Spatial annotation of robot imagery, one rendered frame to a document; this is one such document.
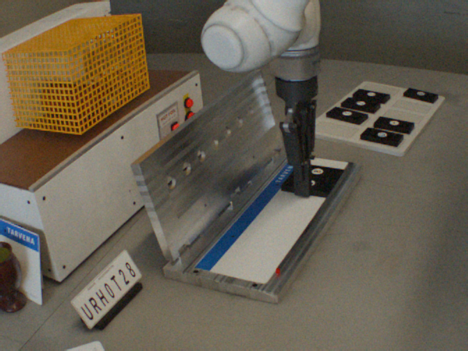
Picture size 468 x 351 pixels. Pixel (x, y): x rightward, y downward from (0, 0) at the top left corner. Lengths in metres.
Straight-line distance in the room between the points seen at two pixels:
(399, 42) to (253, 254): 2.27
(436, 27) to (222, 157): 2.13
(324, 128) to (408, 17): 1.73
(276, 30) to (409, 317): 0.47
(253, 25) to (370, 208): 0.49
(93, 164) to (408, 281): 0.58
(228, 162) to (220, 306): 0.32
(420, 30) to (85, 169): 2.34
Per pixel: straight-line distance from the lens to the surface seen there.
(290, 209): 1.15
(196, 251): 1.07
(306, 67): 1.04
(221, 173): 1.15
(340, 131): 1.48
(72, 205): 1.07
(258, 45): 0.85
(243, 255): 1.04
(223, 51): 0.85
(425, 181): 1.29
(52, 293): 1.07
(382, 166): 1.34
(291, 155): 1.11
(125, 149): 1.17
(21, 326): 1.02
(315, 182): 1.21
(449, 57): 3.17
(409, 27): 3.15
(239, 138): 1.21
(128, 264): 1.02
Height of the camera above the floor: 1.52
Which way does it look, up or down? 28 degrees down
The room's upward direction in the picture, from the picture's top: 6 degrees counter-clockwise
